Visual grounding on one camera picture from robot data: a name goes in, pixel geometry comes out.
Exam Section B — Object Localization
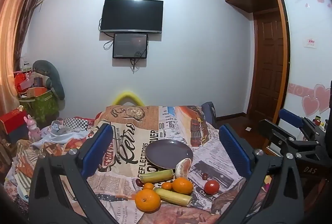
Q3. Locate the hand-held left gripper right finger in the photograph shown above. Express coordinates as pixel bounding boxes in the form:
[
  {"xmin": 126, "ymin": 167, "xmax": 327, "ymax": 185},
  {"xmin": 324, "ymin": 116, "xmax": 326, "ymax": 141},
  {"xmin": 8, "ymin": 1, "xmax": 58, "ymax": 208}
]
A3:
[{"xmin": 215, "ymin": 124, "xmax": 304, "ymax": 224}]

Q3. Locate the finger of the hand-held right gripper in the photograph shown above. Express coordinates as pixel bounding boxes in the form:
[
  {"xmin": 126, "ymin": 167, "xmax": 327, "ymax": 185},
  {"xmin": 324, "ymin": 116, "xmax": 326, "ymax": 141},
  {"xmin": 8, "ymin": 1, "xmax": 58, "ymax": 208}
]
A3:
[
  {"xmin": 279, "ymin": 109, "xmax": 325, "ymax": 142},
  {"xmin": 258, "ymin": 118, "xmax": 323, "ymax": 160}
]

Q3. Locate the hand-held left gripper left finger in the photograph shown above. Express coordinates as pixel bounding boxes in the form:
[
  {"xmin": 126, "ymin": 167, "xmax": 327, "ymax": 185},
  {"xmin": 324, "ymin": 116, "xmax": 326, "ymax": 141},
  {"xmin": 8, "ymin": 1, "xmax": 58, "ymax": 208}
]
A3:
[{"xmin": 28, "ymin": 123, "xmax": 120, "ymax": 224}]

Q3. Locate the red tomato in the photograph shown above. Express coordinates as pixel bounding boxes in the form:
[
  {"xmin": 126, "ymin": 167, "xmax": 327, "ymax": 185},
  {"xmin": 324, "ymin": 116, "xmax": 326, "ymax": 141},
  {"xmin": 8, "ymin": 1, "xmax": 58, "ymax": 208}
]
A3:
[{"xmin": 204, "ymin": 180, "xmax": 220, "ymax": 195}]

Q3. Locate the medium orange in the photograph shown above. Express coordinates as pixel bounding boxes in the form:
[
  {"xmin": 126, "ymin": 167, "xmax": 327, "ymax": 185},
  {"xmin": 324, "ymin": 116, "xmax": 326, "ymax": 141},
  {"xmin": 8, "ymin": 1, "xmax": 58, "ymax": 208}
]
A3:
[{"xmin": 172, "ymin": 177, "xmax": 194, "ymax": 195}]

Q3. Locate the dark purple plate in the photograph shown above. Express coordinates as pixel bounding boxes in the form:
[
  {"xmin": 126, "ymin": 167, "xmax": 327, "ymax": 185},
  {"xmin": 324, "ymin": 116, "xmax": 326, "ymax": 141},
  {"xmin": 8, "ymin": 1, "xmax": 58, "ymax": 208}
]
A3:
[{"xmin": 145, "ymin": 139, "xmax": 194, "ymax": 170}]

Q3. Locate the large orange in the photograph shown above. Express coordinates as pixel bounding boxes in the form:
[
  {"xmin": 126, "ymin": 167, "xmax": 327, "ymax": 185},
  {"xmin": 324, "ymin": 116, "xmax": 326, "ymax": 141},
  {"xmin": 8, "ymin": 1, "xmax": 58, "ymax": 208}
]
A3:
[{"xmin": 135, "ymin": 188, "xmax": 161, "ymax": 212}]

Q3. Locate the checkered cloth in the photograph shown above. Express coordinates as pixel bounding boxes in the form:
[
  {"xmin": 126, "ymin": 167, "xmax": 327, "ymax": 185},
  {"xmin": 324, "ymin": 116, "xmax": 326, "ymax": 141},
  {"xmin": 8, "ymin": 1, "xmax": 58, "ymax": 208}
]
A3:
[{"xmin": 63, "ymin": 118, "xmax": 89, "ymax": 131}]

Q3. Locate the light blue white cloth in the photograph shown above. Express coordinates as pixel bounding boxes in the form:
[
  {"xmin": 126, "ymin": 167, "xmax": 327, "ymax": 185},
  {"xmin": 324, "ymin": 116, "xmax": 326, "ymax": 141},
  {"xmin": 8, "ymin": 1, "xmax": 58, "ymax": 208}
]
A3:
[{"xmin": 32, "ymin": 121, "xmax": 89, "ymax": 149}]

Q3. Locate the dark blue cushion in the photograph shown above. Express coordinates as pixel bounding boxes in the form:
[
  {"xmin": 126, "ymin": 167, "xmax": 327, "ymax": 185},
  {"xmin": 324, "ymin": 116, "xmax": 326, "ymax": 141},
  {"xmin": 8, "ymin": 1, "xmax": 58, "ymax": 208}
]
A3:
[{"xmin": 201, "ymin": 102, "xmax": 217, "ymax": 126}]

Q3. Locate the wardrobe door with hearts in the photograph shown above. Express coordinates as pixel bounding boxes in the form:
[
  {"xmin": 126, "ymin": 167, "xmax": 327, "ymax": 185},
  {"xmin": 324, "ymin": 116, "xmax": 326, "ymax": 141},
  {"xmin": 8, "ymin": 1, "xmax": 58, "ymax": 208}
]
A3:
[{"xmin": 276, "ymin": 0, "xmax": 332, "ymax": 136}]

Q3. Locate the brown wooden door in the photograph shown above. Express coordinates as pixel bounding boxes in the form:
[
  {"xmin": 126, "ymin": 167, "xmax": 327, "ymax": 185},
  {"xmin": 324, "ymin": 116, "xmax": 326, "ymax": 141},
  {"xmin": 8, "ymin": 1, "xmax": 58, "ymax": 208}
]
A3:
[{"xmin": 246, "ymin": 11, "xmax": 285, "ymax": 121}]

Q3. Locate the yellow chair back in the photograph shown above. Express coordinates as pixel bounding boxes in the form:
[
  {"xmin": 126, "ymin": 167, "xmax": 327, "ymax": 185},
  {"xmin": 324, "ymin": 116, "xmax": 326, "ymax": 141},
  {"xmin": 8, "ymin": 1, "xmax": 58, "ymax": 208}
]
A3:
[{"xmin": 112, "ymin": 91, "xmax": 145, "ymax": 106}]

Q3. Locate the pink bunny toy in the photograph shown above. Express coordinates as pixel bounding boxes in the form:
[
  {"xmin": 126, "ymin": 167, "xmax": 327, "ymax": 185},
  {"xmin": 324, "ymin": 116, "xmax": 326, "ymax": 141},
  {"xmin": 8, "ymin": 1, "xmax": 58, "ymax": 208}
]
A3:
[{"xmin": 24, "ymin": 114, "xmax": 42, "ymax": 140}]

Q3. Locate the green patterned bag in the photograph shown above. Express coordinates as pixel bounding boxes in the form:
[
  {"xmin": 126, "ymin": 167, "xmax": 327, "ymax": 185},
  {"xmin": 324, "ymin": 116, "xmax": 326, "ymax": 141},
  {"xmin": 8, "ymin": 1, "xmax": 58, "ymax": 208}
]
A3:
[{"xmin": 19, "ymin": 90, "xmax": 60, "ymax": 121}]

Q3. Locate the grey plush toy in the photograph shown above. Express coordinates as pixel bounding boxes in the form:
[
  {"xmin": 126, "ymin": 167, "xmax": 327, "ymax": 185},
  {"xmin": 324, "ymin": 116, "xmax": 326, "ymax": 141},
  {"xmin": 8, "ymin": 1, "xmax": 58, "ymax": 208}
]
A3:
[{"xmin": 32, "ymin": 60, "xmax": 65, "ymax": 100}]

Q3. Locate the red box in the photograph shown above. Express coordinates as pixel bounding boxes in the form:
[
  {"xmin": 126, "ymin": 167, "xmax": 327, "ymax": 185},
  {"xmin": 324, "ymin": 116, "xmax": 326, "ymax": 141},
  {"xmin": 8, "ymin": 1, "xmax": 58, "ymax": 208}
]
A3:
[{"xmin": 0, "ymin": 110, "xmax": 29, "ymax": 142}]

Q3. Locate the pile of red boxes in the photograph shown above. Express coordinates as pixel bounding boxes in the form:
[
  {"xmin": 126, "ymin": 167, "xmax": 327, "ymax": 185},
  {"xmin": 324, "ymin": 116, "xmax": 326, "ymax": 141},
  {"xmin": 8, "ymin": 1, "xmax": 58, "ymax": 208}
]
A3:
[{"xmin": 13, "ymin": 70, "xmax": 48, "ymax": 98}]

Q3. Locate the orange brown curtain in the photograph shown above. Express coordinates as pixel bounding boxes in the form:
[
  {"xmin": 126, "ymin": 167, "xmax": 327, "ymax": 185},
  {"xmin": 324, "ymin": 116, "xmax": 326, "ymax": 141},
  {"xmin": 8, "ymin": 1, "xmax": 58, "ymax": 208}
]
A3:
[{"xmin": 0, "ymin": 0, "xmax": 48, "ymax": 115}]

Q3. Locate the small wall monitor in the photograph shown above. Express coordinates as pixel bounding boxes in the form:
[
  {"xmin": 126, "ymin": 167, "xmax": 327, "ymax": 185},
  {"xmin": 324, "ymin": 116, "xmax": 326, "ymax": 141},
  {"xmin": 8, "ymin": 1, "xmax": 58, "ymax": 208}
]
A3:
[{"xmin": 112, "ymin": 33, "xmax": 148, "ymax": 59}]

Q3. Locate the wall television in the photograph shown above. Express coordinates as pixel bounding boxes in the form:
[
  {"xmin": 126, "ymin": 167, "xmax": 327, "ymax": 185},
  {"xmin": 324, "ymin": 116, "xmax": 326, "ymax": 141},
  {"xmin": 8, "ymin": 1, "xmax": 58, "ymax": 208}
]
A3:
[{"xmin": 101, "ymin": 0, "xmax": 164, "ymax": 34}]

